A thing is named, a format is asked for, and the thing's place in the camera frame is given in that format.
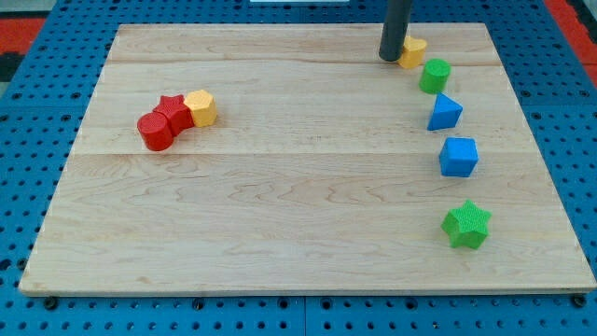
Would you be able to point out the black cylindrical robot arm rod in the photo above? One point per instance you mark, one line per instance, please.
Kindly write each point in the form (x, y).
(394, 29)

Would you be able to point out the red star block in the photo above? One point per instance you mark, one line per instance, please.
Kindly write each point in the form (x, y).
(176, 112)

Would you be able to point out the green star block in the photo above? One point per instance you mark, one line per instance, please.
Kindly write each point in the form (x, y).
(467, 225)

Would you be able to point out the light wooden board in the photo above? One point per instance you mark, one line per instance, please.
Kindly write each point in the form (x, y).
(319, 176)

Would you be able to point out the yellow hexagon block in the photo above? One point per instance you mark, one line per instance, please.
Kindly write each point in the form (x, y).
(202, 107)

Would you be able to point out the red cylinder block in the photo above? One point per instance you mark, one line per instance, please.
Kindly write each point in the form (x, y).
(155, 131)

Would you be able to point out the blue triangle block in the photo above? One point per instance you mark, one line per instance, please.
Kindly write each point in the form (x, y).
(445, 114)

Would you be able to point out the blue cube block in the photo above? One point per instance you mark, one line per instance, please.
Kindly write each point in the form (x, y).
(458, 157)

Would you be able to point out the yellow heart block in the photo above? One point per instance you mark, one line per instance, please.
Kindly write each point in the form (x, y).
(412, 52)

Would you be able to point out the green cylinder block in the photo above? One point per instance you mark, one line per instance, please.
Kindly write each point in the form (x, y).
(435, 75)

